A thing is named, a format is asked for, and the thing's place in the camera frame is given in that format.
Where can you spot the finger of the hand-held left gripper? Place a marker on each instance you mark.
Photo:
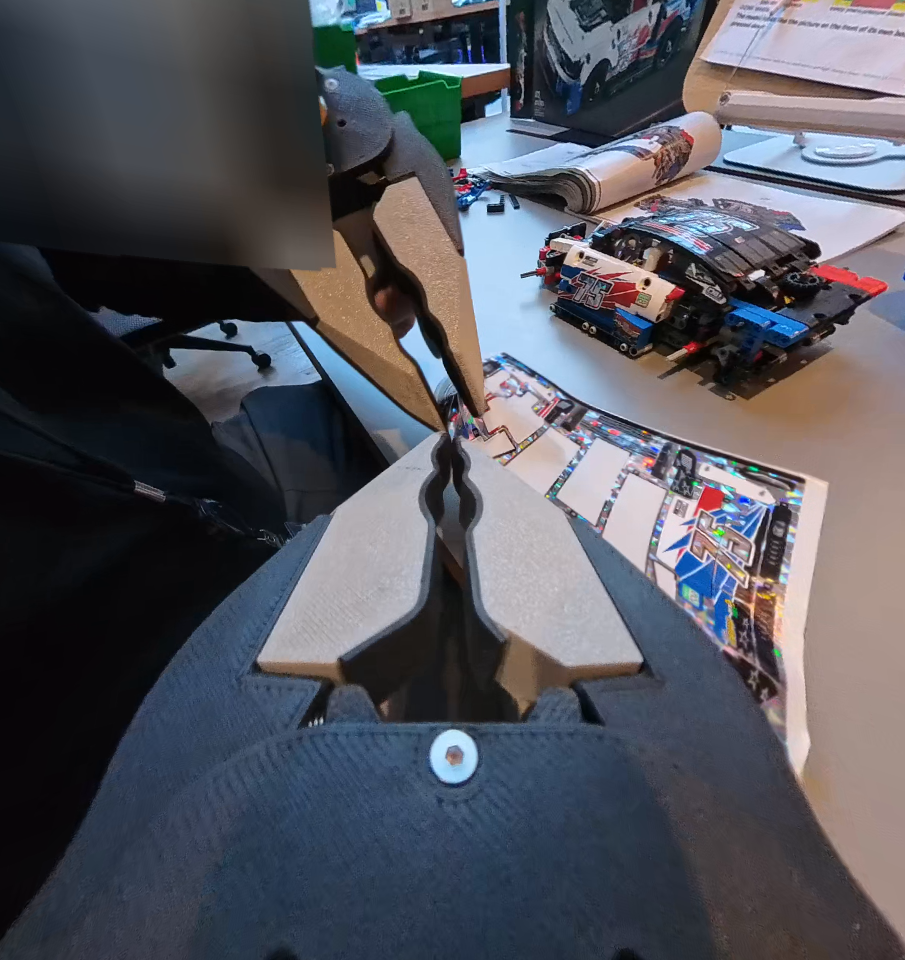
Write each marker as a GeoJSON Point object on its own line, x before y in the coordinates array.
{"type": "Point", "coordinates": [437, 285]}
{"type": "Point", "coordinates": [362, 352]}

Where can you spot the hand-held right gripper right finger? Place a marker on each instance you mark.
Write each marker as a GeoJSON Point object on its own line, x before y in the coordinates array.
{"type": "Point", "coordinates": [550, 592]}

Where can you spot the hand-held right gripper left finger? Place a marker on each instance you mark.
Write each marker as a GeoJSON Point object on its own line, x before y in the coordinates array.
{"type": "Point", "coordinates": [355, 585]}

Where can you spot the holographic sticker sheet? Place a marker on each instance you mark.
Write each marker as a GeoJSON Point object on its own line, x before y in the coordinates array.
{"type": "Point", "coordinates": [617, 480]}

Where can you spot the toy brick race car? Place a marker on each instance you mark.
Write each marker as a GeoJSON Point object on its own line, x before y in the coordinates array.
{"type": "Point", "coordinates": [685, 255]}

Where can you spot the person's left forearm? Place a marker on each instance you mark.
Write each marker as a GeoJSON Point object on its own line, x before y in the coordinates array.
{"type": "Point", "coordinates": [160, 292]}

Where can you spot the grey desk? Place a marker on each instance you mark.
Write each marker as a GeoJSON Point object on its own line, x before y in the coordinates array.
{"type": "Point", "coordinates": [872, 420]}

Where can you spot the person's left hand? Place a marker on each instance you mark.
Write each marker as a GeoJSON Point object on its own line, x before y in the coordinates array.
{"type": "Point", "coordinates": [394, 311]}

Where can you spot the green plastic crate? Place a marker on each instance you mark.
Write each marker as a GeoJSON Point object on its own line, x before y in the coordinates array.
{"type": "Point", "coordinates": [422, 112]}

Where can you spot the pile of loose toy bricks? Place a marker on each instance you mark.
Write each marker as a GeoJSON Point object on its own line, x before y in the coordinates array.
{"type": "Point", "coordinates": [467, 187]}

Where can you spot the black office chair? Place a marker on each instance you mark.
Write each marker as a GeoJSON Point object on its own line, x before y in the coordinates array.
{"type": "Point", "coordinates": [197, 345]}

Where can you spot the open instruction booklet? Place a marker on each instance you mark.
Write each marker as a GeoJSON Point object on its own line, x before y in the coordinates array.
{"type": "Point", "coordinates": [610, 172]}

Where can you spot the black toy set box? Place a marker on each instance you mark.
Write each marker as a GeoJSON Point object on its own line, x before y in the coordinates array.
{"type": "Point", "coordinates": [610, 67]}

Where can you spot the person's dark clothing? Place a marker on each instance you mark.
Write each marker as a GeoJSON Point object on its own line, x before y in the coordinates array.
{"type": "Point", "coordinates": [47, 600]}

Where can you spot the instruction sheet on stand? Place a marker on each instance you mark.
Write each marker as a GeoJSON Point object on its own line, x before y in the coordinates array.
{"type": "Point", "coordinates": [835, 169]}
{"type": "Point", "coordinates": [696, 75]}

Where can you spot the printed instruction sheet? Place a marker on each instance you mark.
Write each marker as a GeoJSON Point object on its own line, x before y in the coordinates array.
{"type": "Point", "coordinates": [835, 45]}

